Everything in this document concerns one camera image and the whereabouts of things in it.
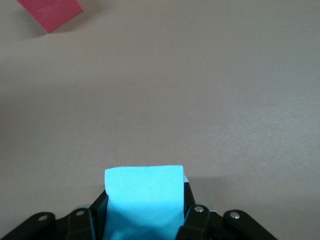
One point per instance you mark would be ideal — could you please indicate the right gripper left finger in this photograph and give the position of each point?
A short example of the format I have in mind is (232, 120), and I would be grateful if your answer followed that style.
(80, 225)

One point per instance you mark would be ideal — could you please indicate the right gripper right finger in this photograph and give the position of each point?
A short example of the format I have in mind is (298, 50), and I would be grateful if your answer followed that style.
(200, 222)

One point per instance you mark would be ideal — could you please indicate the blue foam cube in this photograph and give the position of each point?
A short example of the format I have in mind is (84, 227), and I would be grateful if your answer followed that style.
(145, 200)

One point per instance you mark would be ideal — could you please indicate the red foam cube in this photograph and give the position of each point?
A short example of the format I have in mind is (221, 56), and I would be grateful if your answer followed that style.
(52, 12)

